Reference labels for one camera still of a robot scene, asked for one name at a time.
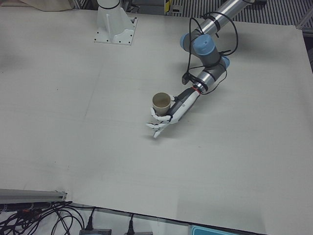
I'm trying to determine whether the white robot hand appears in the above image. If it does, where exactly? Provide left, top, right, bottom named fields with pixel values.
left=146, top=87, right=201, bottom=140

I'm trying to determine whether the beige paper cup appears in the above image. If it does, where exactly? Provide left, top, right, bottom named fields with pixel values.
left=152, top=92, right=172, bottom=117

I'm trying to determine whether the grey slatted metal grille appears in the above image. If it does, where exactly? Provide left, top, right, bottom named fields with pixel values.
left=168, top=0, right=313, bottom=28

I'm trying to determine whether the teal plastic box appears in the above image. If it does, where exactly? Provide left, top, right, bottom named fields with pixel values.
left=189, top=225, right=243, bottom=235

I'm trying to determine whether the grey power adapter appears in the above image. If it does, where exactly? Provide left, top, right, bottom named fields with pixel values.
left=79, top=228, right=112, bottom=235

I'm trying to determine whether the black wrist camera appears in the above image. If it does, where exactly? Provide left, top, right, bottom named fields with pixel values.
left=181, top=72, right=197, bottom=85

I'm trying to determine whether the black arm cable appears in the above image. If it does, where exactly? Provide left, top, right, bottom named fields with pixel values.
left=186, top=11, right=239, bottom=95

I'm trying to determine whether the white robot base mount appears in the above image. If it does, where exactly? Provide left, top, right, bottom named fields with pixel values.
left=94, top=0, right=138, bottom=47

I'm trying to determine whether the black power cable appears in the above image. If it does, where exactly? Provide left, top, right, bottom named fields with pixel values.
left=126, top=213, right=135, bottom=234
left=52, top=200, right=96, bottom=231

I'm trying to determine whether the aluminium frame post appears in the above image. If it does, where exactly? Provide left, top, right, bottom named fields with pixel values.
left=296, top=2, right=313, bottom=33

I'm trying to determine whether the aluminium profile rail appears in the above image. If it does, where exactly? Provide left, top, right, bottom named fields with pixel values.
left=0, top=188, right=68, bottom=204

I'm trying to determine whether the tangled black cable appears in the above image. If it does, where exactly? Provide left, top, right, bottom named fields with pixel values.
left=0, top=207, right=84, bottom=235

